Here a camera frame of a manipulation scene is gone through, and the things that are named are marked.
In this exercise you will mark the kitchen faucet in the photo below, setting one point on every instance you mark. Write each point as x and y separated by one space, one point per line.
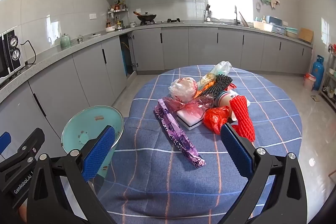
236 16

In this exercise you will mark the small metal pot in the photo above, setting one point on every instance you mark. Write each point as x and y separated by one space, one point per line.
80 39

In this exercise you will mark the wooden cutting board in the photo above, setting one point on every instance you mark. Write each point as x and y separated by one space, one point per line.
305 35

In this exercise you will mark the red foam fruit net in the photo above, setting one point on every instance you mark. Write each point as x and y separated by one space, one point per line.
242 119

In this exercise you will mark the grey lower cabinets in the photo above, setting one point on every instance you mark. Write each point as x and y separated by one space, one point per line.
173 48

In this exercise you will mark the blue checked tablecloth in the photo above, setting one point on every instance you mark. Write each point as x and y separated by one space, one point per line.
157 182

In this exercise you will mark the blue dish drainer box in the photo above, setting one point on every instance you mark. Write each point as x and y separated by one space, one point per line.
277 23

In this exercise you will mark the hanging rags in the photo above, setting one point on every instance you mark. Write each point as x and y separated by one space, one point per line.
266 0

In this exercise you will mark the white red bucket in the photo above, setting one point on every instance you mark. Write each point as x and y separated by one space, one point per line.
309 82

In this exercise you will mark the metal spice rack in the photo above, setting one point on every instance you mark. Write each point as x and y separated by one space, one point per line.
118 11

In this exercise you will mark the black foam fruit net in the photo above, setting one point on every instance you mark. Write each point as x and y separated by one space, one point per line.
218 85

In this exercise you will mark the metal shelf rack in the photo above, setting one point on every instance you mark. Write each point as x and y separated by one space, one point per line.
331 74

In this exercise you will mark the clear crumpled plastic bag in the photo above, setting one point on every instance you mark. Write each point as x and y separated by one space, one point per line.
221 67

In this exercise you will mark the utensil holder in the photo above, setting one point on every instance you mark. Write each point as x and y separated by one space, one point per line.
208 15

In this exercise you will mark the purple plastic wrapper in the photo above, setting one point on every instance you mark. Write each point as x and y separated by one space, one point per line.
173 132

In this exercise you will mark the teal ceramic plate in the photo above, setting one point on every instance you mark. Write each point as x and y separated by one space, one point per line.
84 124

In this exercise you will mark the white plastic tub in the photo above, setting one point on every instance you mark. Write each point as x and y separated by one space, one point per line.
262 26

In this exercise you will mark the white bowl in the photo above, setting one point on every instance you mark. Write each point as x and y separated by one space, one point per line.
110 29

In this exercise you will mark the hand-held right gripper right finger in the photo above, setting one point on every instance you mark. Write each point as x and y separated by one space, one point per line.
236 153

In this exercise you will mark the clear bag with red print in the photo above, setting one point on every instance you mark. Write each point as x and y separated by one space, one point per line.
183 88

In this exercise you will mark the blue gas cylinder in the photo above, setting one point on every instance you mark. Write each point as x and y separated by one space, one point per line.
318 71

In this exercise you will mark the teal basin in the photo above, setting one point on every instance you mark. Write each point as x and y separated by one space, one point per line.
291 33

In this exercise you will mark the pink plastic bag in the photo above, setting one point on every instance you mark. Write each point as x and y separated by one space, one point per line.
194 106

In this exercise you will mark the white wall socket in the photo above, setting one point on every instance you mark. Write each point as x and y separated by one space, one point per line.
92 16

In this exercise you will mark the red plastic bag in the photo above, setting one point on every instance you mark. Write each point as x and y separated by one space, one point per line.
215 119

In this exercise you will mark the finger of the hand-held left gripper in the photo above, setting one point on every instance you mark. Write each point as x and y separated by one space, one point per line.
4 140
26 146

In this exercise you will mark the white sponge block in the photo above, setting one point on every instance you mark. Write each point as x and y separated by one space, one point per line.
190 121

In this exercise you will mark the leaning chopping board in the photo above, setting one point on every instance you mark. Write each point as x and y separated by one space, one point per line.
243 19

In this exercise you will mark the black wok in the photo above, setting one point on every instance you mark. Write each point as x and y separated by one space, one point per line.
147 16

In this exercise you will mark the gas stove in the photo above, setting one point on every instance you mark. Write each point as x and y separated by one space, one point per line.
170 21

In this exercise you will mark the green ceramic teapot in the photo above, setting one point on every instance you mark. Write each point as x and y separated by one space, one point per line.
65 43

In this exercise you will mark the black toaster oven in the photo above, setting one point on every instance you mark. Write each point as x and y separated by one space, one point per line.
10 50

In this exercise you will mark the striped paper cup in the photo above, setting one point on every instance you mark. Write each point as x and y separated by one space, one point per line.
223 102

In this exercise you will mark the orange snack wrapper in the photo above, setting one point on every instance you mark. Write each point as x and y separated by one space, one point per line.
203 88

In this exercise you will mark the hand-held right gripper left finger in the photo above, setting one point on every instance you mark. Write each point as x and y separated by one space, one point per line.
98 153

